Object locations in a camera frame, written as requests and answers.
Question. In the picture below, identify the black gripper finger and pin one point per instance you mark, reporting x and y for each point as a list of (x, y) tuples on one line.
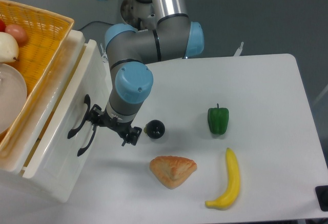
[(131, 135), (94, 115)]

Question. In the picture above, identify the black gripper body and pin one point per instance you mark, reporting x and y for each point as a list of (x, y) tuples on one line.
[(114, 123)]

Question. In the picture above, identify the white drawer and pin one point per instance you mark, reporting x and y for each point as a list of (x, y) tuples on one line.
[(55, 166)]

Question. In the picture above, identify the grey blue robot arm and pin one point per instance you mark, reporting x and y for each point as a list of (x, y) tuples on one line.
[(130, 50)]

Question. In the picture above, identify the white drawer cabinet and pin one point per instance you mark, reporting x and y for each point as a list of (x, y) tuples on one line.
[(20, 142)]

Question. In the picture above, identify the black round ball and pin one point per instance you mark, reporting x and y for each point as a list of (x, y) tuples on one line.
[(155, 129)]

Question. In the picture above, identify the triangular pastry bread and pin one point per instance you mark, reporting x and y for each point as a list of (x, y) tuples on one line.
[(172, 171)]

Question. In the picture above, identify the white bowl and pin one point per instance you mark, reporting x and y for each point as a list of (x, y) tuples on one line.
[(13, 95)]

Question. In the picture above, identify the green bell pepper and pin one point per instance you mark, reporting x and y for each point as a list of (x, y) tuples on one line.
[(218, 119)]

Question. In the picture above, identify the yellow woven basket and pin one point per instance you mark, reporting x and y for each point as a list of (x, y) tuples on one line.
[(46, 31)]

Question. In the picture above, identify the pink round fruit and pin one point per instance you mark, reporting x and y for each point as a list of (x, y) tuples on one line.
[(17, 32)]

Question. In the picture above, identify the yellow banana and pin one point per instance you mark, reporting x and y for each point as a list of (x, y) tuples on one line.
[(230, 195)]

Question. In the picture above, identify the red fruit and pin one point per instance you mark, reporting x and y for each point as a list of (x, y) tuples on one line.
[(2, 26)]

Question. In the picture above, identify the black corner object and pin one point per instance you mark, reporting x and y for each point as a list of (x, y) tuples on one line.
[(322, 196)]

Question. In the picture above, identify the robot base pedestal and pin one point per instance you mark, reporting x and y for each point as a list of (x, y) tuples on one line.
[(139, 15)]

